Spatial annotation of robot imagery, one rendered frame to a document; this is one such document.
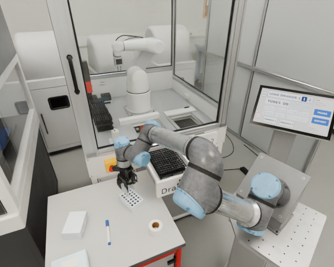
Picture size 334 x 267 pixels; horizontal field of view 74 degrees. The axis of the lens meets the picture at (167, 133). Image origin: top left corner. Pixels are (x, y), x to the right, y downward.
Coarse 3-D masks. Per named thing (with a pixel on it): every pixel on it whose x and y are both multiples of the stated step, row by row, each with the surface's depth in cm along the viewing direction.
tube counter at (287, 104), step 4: (284, 104) 160; (288, 104) 159; (292, 104) 158; (296, 104) 157; (300, 104) 156; (304, 104) 155; (296, 108) 156; (300, 108) 156; (304, 108) 155; (308, 108) 154
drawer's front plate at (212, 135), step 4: (208, 132) 161; (212, 132) 161; (216, 132) 162; (200, 136) 157; (204, 136) 158; (208, 136) 160; (212, 136) 162; (216, 136) 164; (212, 140) 164; (216, 140) 166
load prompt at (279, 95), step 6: (270, 90) 165; (270, 96) 164; (276, 96) 163; (282, 96) 161; (288, 96) 160; (294, 96) 158; (300, 96) 157; (306, 96) 156; (306, 102) 155; (312, 102) 154
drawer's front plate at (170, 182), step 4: (176, 176) 121; (180, 176) 121; (160, 180) 119; (164, 180) 119; (168, 180) 119; (172, 180) 120; (176, 180) 121; (156, 184) 117; (160, 184) 118; (164, 184) 119; (168, 184) 120; (172, 184) 122; (176, 184) 123; (156, 188) 118; (160, 188) 119; (164, 188) 121; (168, 188) 122; (172, 188) 123; (156, 192) 120; (160, 192) 121; (164, 192) 122; (168, 192) 124; (172, 192) 125; (156, 196) 122; (160, 196) 122
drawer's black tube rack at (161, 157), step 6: (156, 150) 147; (162, 150) 146; (168, 150) 146; (156, 156) 141; (162, 156) 142; (168, 156) 141; (174, 156) 141; (156, 162) 136; (162, 162) 136; (168, 162) 136; (174, 162) 136; (180, 162) 141; (156, 168) 132; (162, 168) 131; (174, 168) 135; (180, 168) 135; (162, 174) 131; (168, 174) 131
